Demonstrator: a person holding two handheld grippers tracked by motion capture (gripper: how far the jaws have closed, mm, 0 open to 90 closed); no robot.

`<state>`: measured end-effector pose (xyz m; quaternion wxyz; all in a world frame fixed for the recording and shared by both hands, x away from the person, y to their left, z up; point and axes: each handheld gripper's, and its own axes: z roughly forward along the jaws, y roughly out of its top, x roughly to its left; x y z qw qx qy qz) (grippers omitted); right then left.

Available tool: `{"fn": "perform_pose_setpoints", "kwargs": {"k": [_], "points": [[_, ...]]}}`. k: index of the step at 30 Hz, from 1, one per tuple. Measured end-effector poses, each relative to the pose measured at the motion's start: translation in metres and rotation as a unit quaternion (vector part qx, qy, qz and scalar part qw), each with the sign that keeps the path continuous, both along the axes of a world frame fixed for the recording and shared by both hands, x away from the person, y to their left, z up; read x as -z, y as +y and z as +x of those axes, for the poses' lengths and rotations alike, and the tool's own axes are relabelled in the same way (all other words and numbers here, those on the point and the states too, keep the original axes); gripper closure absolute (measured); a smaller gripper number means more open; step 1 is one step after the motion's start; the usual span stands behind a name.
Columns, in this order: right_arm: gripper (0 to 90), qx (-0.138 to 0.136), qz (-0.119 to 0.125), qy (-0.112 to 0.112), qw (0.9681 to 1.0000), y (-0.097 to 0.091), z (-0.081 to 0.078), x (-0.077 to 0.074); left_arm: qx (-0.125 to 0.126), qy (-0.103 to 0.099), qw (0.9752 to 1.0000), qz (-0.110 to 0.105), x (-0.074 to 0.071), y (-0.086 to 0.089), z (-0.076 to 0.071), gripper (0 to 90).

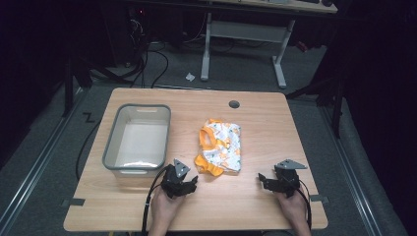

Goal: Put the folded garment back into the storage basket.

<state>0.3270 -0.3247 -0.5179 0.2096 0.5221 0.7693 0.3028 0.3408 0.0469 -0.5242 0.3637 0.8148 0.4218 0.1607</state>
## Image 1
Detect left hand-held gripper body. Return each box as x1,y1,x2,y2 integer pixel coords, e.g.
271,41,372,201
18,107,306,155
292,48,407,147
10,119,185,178
159,158,195,200

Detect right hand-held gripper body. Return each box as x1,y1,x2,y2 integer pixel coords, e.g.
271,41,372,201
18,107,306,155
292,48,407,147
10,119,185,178
266,158,309,199

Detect person's left hand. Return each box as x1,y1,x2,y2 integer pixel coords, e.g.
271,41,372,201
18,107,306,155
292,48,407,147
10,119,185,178
149,186,187,227

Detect person's right hand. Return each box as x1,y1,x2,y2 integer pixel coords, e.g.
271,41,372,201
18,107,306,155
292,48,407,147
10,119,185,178
274,190,309,228

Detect grey tape strip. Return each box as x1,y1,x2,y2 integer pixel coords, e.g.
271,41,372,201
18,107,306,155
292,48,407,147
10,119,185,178
309,194,330,204
61,198,87,207

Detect orange and white patterned garment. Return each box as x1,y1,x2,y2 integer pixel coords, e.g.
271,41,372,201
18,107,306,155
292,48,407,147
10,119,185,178
193,118,243,178

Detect white bin with grey rim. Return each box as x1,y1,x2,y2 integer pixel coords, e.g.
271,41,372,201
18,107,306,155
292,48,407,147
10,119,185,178
101,103,172,180

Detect black metal stand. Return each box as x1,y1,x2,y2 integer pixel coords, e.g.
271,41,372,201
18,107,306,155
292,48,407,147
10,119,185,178
285,73,346,140

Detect dark computer tower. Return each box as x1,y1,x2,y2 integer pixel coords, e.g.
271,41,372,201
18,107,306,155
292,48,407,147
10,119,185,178
99,4,150,68

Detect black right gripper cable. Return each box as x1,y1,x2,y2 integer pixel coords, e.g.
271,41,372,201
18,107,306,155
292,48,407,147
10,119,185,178
296,179,313,230

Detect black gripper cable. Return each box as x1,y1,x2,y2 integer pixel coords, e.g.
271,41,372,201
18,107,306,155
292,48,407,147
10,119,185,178
141,166,169,236
296,179,313,230

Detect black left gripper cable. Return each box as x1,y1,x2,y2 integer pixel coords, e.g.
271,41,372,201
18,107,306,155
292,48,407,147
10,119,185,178
141,166,169,236

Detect metal floor rail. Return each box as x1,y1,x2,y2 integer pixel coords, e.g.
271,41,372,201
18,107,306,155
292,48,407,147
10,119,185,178
0,88,87,228
318,103,383,236

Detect thin black floor cable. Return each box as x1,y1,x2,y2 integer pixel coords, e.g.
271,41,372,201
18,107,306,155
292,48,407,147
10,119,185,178
75,119,103,182

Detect black floor cables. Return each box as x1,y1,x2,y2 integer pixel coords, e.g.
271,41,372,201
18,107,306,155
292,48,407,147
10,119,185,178
129,19,170,89

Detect desk with white metal frame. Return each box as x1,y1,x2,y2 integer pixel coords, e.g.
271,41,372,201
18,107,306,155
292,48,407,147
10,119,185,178
200,0,339,89

